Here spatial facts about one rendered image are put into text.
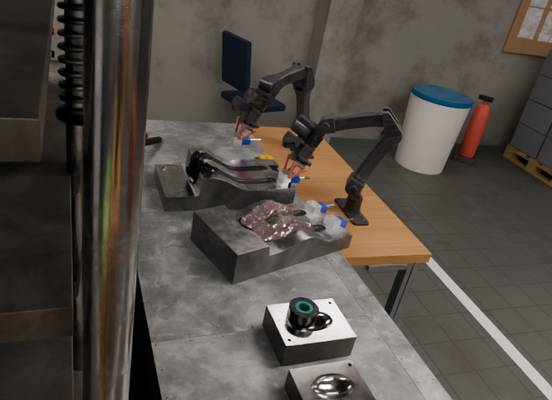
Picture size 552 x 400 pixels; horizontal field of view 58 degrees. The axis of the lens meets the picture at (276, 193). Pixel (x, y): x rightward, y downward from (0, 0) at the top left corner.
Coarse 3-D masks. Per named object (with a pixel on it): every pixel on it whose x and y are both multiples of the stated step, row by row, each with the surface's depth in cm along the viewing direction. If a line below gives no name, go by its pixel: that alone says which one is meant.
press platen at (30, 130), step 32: (0, 0) 93; (32, 0) 99; (0, 32) 75; (32, 32) 78; (0, 64) 62; (32, 64) 64; (0, 96) 53; (32, 96) 55; (0, 128) 49; (32, 128) 50; (0, 160) 51; (32, 160) 52
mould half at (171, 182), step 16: (208, 160) 191; (224, 160) 204; (240, 160) 208; (256, 160) 210; (272, 160) 213; (160, 176) 189; (176, 176) 191; (208, 176) 179; (224, 176) 185; (240, 176) 196; (256, 176) 198; (272, 176) 199; (160, 192) 185; (176, 192) 180; (192, 192) 182; (208, 192) 181; (224, 192) 183; (240, 192) 186; (256, 192) 188; (272, 192) 190; (288, 192) 193; (176, 208) 179; (192, 208) 182; (240, 208) 189
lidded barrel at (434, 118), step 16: (416, 96) 448; (432, 96) 440; (448, 96) 452; (464, 96) 463; (416, 112) 451; (432, 112) 441; (448, 112) 437; (464, 112) 443; (416, 128) 455; (432, 128) 447; (448, 128) 446; (400, 144) 477; (416, 144) 459; (432, 144) 454; (448, 144) 457; (400, 160) 478; (416, 160) 465; (432, 160) 462
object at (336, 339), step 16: (288, 304) 136; (320, 304) 138; (272, 320) 130; (288, 320) 131; (320, 320) 135; (336, 320) 133; (272, 336) 130; (288, 336) 125; (304, 336) 126; (320, 336) 127; (336, 336) 128; (352, 336) 129; (288, 352) 123; (304, 352) 125; (320, 352) 127; (336, 352) 130
